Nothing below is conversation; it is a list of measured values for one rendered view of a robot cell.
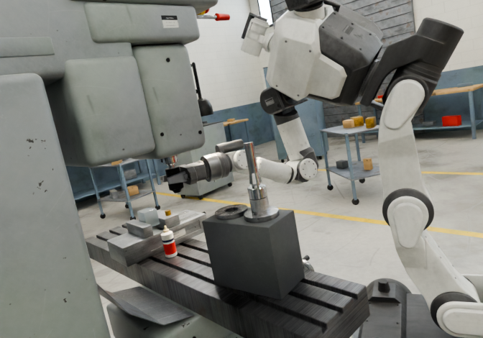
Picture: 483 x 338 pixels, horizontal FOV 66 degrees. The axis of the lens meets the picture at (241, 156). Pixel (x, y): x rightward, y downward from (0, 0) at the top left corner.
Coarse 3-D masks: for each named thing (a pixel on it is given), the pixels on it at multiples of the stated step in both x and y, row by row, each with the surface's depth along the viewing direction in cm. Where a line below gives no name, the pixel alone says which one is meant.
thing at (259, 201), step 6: (258, 192) 90; (264, 192) 91; (252, 198) 91; (258, 198) 90; (264, 198) 91; (252, 204) 92; (258, 204) 91; (264, 204) 91; (252, 210) 92; (258, 210) 91; (264, 210) 91
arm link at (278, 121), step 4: (292, 108) 138; (280, 112) 136; (284, 112) 136; (288, 112) 137; (292, 112) 137; (296, 112) 136; (276, 116) 136; (280, 116) 135; (284, 116) 134; (288, 116) 134; (292, 116) 134; (296, 116) 135; (276, 120) 137; (280, 120) 135; (284, 120) 134; (288, 120) 134
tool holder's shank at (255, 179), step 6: (246, 144) 90; (252, 144) 90; (246, 150) 90; (252, 150) 90; (246, 156) 91; (252, 156) 90; (252, 162) 90; (252, 168) 90; (252, 174) 91; (258, 174) 91; (252, 180) 91; (258, 180) 91; (252, 186) 92; (258, 186) 91
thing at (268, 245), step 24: (216, 216) 98; (240, 216) 96; (264, 216) 89; (288, 216) 92; (216, 240) 97; (240, 240) 92; (264, 240) 87; (288, 240) 92; (216, 264) 100; (240, 264) 94; (264, 264) 89; (288, 264) 91; (240, 288) 96; (264, 288) 91; (288, 288) 91
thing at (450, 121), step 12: (468, 84) 671; (480, 84) 663; (480, 96) 673; (360, 108) 780; (228, 120) 925; (240, 120) 903; (444, 120) 680; (456, 120) 660; (480, 120) 676; (372, 132) 774; (132, 168) 752; (156, 168) 747; (132, 180) 728; (144, 180) 801; (84, 192) 692
